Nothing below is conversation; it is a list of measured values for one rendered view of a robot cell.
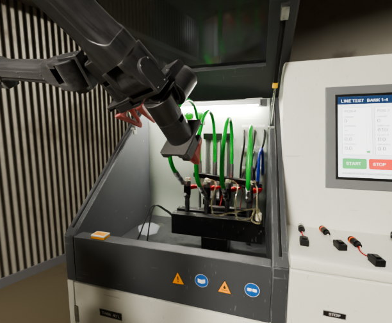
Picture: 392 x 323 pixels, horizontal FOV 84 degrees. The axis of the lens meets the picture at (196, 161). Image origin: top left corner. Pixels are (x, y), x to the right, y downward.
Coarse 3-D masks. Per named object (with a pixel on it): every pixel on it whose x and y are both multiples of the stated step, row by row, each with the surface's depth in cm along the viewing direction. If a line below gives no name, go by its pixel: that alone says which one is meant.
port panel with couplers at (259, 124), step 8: (240, 120) 105; (248, 120) 104; (256, 120) 103; (264, 120) 102; (240, 128) 106; (248, 128) 105; (256, 128) 104; (264, 128) 103; (240, 136) 106; (256, 136) 104; (240, 144) 107; (256, 144) 105; (240, 152) 107; (256, 152) 105; (264, 152) 101; (240, 160) 108; (256, 160) 106; (264, 160) 105; (264, 168) 105; (256, 176) 106; (264, 176) 105
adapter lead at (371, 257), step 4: (348, 236) 62; (352, 236) 61; (348, 240) 61; (352, 240) 60; (356, 240) 59; (352, 244) 60; (356, 244) 58; (360, 244) 58; (360, 248) 58; (360, 252) 56; (368, 256) 53; (372, 256) 52; (376, 256) 51; (368, 260) 53; (372, 260) 51; (376, 260) 50; (380, 260) 50; (384, 260) 50; (376, 264) 50; (380, 264) 50; (384, 264) 50
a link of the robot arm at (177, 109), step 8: (168, 88) 40; (176, 88) 42; (152, 96) 39; (160, 96) 40; (168, 96) 39; (176, 96) 43; (144, 104) 41; (152, 104) 40; (160, 104) 39; (168, 104) 39; (176, 104) 41; (152, 112) 40; (160, 112) 40; (168, 112) 40; (176, 112) 41; (160, 120) 41; (168, 120) 41; (176, 120) 42
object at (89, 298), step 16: (80, 288) 74; (96, 288) 72; (80, 304) 75; (96, 304) 73; (112, 304) 71; (128, 304) 69; (144, 304) 68; (160, 304) 66; (176, 304) 65; (80, 320) 76; (96, 320) 74; (112, 320) 72; (128, 320) 70; (144, 320) 68; (160, 320) 67; (176, 320) 65; (192, 320) 64; (208, 320) 62; (224, 320) 61; (240, 320) 60; (256, 320) 59
